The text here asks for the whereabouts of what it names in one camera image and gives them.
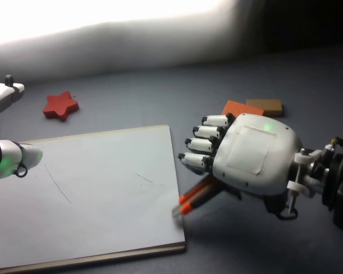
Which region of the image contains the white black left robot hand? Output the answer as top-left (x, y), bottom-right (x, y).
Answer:
top-left (0, 73), bottom-right (44, 181)

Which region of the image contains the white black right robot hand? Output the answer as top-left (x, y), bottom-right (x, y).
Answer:
top-left (178, 112), bottom-right (304, 214)

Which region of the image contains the orange black utility knife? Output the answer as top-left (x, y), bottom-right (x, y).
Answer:
top-left (171, 175), bottom-right (227, 221)

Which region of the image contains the orange foam block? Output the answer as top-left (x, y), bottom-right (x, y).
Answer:
top-left (221, 99), bottom-right (265, 118)

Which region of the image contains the brown wooden block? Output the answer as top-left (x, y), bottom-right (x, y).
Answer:
top-left (245, 98), bottom-right (284, 118)

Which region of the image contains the red star block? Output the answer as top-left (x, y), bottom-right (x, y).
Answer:
top-left (43, 91), bottom-right (81, 123)

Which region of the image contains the grey table cloth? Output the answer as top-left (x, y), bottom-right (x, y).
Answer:
top-left (0, 47), bottom-right (343, 274)

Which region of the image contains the white paper pad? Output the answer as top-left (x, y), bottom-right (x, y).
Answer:
top-left (0, 124), bottom-right (187, 272)

